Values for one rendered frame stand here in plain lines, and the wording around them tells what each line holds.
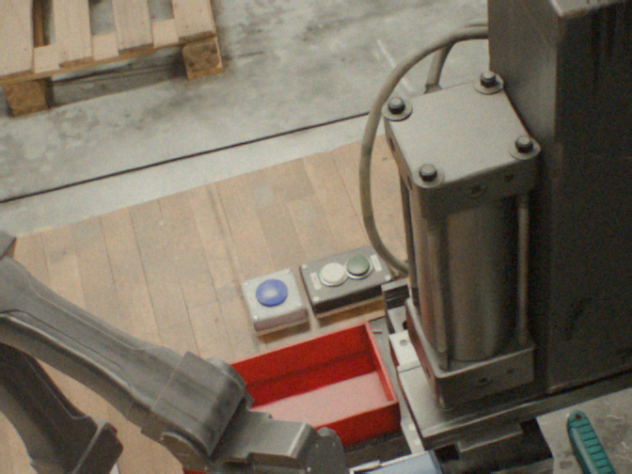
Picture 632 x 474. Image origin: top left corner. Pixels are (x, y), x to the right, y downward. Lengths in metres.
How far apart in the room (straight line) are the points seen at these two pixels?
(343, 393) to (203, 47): 1.80
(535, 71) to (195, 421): 0.44
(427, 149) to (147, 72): 2.44
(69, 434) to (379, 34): 2.12
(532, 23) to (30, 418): 0.67
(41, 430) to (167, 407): 0.23
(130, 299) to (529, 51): 0.90
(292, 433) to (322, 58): 2.20
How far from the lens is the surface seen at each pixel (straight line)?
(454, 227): 0.93
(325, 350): 1.50
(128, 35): 3.20
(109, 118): 3.21
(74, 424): 1.32
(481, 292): 0.99
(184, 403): 1.10
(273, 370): 1.51
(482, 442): 1.16
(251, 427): 1.13
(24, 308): 1.12
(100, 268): 1.69
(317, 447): 1.11
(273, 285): 1.56
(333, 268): 1.57
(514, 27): 0.88
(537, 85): 0.86
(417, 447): 1.36
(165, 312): 1.62
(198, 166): 3.03
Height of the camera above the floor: 2.16
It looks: 50 degrees down
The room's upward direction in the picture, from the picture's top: 11 degrees counter-clockwise
